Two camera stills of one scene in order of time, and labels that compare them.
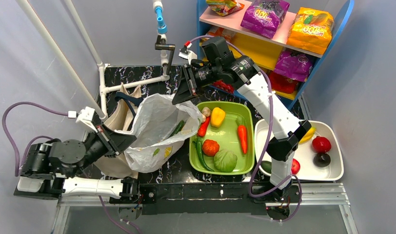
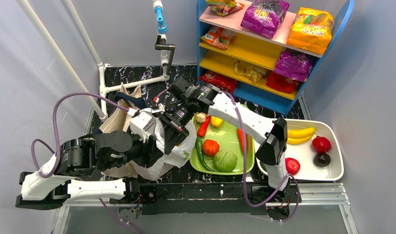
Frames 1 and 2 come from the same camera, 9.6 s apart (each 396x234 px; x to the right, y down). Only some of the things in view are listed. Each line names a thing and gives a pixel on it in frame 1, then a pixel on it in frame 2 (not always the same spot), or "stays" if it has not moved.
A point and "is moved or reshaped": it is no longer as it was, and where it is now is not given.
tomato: (210, 147) stays
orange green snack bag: (224, 8) stays
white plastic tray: (305, 153) stays
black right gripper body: (188, 79) -> (172, 129)
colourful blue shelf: (287, 39) stays
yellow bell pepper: (217, 116) stays
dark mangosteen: (322, 160) stays
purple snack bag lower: (294, 66) stays
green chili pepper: (198, 146) stays
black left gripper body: (105, 140) -> (154, 146)
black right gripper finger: (187, 88) -> (172, 138)
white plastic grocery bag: (160, 128) is moved or reshaped
